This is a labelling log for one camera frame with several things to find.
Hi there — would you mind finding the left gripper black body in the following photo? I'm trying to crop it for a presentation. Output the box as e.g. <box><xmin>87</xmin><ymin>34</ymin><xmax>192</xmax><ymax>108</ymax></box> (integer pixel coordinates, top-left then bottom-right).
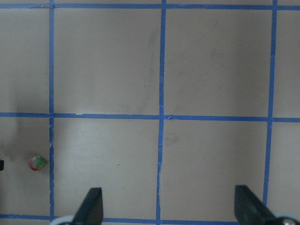
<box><xmin>0</xmin><ymin>159</ymin><xmax>4</xmax><ymax>171</ymax></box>

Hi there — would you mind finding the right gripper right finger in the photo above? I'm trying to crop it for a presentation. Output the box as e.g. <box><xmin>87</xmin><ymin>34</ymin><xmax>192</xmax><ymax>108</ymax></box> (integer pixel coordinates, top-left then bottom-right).
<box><xmin>233</xmin><ymin>185</ymin><xmax>300</xmax><ymax>225</ymax></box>

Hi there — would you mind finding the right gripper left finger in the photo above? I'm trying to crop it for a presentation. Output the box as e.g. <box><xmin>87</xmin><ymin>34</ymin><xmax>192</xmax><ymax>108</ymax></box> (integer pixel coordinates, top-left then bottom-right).
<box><xmin>49</xmin><ymin>187</ymin><xmax>104</xmax><ymax>225</ymax></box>

